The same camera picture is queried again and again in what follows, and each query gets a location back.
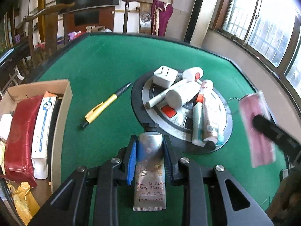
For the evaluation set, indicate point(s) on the purple cloth on chair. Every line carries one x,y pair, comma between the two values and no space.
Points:
161,12

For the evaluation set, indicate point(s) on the white power adapter plug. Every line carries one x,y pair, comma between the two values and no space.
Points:
164,76

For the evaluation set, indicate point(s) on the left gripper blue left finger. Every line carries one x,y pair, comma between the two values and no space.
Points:
129,161

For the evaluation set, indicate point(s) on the white red cream tube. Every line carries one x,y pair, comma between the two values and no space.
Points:
210,123

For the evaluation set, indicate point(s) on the cartoon print clear pouch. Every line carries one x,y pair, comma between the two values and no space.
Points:
262,150

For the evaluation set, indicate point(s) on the white standing air conditioner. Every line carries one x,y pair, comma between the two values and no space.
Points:
199,21

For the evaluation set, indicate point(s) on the white cylinder bottle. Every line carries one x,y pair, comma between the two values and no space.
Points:
181,95

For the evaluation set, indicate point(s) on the yellow gold foil packet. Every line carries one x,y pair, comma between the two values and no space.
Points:
24,201

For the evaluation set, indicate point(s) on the white small box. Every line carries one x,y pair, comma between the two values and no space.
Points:
5,125

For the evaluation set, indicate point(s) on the brown cardboard box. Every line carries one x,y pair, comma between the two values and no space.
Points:
61,88

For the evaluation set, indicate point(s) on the yellow black pen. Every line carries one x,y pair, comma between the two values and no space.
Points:
97,110

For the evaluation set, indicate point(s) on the wooden chair with purple cloth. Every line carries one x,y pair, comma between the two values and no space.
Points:
144,20

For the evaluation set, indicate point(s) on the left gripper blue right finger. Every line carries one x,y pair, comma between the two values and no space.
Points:
171,158

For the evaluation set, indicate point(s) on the white red small bottle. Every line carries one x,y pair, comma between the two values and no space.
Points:
193,74

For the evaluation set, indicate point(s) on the wooden armchair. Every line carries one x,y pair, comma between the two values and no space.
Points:
50,17

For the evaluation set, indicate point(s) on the L'Occitane hand cream tube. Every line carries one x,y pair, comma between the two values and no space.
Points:
150,187

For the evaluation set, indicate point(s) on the round table centre control panel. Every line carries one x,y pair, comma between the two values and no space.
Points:
177,124

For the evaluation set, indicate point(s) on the teal white tube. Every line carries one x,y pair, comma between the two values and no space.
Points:
197,127

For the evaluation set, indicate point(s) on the window with metal frame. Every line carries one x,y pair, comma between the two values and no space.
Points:
269,30

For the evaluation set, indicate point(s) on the red glossy pouch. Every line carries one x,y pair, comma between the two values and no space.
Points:
17,158

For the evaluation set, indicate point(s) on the white blue toothpaste box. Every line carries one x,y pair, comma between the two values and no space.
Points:
41,136

